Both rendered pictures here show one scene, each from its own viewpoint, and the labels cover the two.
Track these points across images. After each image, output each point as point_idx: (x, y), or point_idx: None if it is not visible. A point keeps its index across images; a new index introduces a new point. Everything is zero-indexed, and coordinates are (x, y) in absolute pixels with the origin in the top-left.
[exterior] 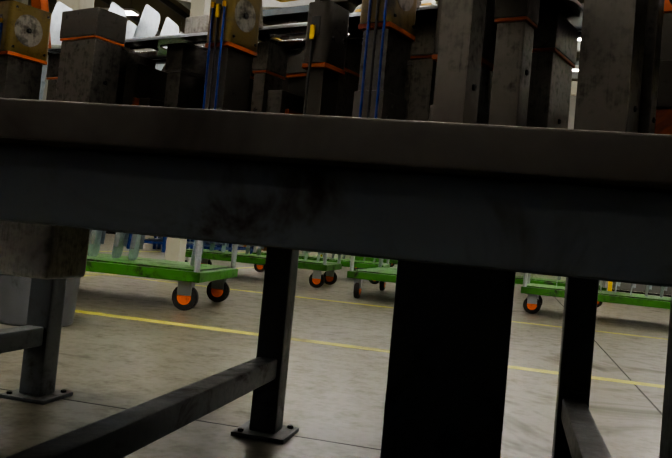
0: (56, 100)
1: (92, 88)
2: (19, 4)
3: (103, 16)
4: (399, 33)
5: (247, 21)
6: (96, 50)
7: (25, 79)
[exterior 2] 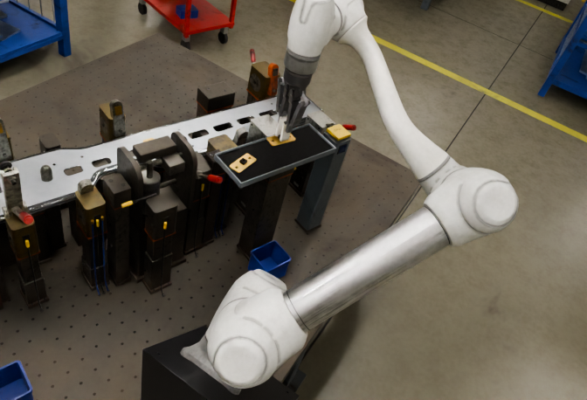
0: None
1: None
2: (252, 67)
3: (199, 93)
4: None
5: (104, 128)
6: (197, 107)
7: None
